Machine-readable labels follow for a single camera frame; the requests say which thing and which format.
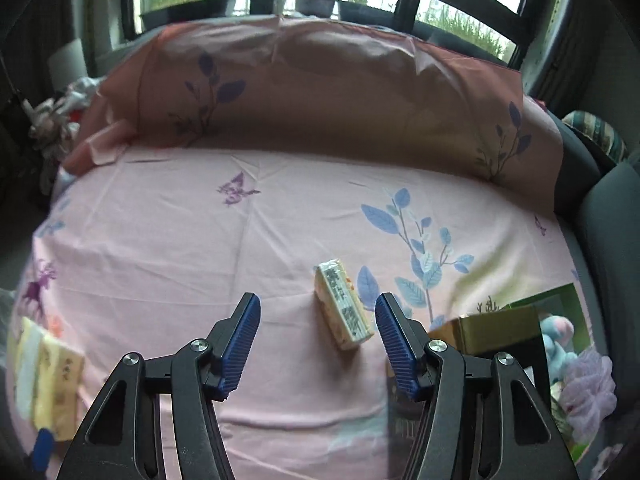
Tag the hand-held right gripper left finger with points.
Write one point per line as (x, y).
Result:
(240, 345)

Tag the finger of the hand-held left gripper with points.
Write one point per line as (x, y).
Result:
(42, 450)

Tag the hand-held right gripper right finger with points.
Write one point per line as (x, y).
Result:
(395, 345)

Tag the yellow tissue pack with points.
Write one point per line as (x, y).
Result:
(50, 385)

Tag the pastel blue pink stuffed toy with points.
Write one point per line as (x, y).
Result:
(557, 345)

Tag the purple mesh bath pouf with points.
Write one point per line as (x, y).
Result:
(587, 395)

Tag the grey sofa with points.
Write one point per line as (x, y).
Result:
(605, 210)

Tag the pink leaf print pillow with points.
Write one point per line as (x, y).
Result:
(325, 85)

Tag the pile of clothes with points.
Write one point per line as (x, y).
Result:
(55, 120)

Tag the striped cushion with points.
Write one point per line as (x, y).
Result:
(597, 132)

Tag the white cylindrical appliance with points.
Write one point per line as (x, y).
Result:
(67, 60)

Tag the potted plant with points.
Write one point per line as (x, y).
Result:
(365, 10)
(315, 5)

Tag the long black grass planter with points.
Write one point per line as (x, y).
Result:
(185, 12)

